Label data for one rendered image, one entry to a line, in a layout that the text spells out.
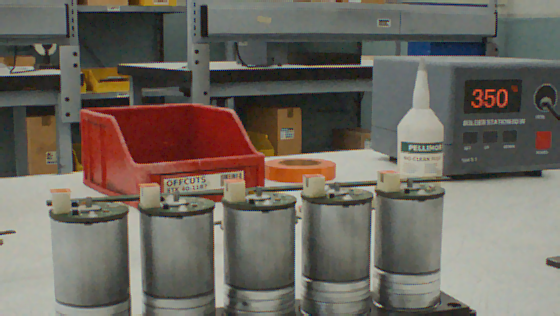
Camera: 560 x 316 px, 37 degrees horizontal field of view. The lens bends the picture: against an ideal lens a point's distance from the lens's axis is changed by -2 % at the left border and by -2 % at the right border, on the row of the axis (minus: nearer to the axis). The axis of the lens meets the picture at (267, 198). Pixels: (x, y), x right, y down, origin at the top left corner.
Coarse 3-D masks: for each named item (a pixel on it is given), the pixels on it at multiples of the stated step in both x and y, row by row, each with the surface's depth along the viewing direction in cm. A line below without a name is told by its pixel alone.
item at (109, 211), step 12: (72, 204) 26; (96, 204) 27; (108, 204) 26; (120, 204) 27; (60, 216) 25; (72, 216) 25; (84, 216) 25; (96, 216) 25; (108, 216) 25; (120, 216) 25
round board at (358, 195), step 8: (352, 192) 29; (360, 192) 29; (368, 192) 29; (312, 200) 28; (320, 200) 28; (328, 200) 28; (336, 200) 28; (344, 200) 28; (352, 200) 28; (360, 200) 28; (368, 200) 28
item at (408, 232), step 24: (384, 216) 29; (408, 216) 29; (432, 216) 29; (384, 240) 29; (408, 240) 29; (432, 240) 29; (384, 264) 29; (408, 264) 29; (432, 264) 29; (384, 288) 29; (408, 288) 29; (432, 288) 29
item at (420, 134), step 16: (416, 96) 60; (416, 112) 60; (432, 112) 60; (400, 128) 60; (416, 128) 59; (432, 128) 59; (400, 144) 61; (416, 144) 60; (432, 144) 60; (400, 160) 61; (416, 160) 60; (432, 160) 60; (400, 176) 61; (416, 176) 60; (432, 176) 60
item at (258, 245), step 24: (240, 216) 27; (264, 216) 27; (288, 216) 27; (240, 240) 27; (264, 240) 27; (288, 240) 27; (240, 264) 27; (264, 264) 27; (288, 264) 28; (240, 288) 27; (264, 288) 27; (288, 288) 28; (240, 312) 27; (264, 312) 27; (288, 312) 28
